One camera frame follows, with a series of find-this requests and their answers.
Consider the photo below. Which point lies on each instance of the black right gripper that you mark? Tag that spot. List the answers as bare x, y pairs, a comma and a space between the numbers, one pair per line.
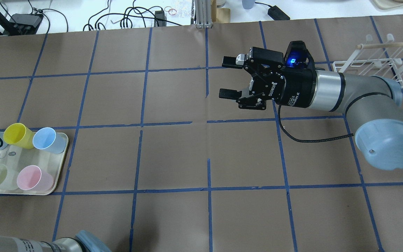
297, 89

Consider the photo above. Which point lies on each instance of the white ikea cup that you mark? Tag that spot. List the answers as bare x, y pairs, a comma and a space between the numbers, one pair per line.
8, 178

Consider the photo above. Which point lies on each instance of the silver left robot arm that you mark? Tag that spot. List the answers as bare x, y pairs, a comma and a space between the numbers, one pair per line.
84, 241

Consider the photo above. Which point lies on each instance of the pink plastic cup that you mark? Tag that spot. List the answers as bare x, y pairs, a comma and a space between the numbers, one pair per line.
34, 178

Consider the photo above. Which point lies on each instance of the yellow plastic cup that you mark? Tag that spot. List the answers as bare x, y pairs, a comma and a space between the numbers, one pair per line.
19, 135

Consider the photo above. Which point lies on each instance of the light blue cup middle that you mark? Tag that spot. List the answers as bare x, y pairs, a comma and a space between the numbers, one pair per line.
49, 140

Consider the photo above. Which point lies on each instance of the white dish rack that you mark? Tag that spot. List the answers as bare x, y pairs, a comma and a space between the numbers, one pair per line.
383, 59

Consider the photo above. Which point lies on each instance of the cream plastic tray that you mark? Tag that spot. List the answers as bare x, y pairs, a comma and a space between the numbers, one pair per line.
16, 159

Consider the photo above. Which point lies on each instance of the black power adapter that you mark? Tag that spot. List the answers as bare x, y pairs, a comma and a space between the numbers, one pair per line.
277, 14

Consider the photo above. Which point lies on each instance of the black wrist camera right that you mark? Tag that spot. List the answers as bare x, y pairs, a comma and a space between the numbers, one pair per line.
298, 56

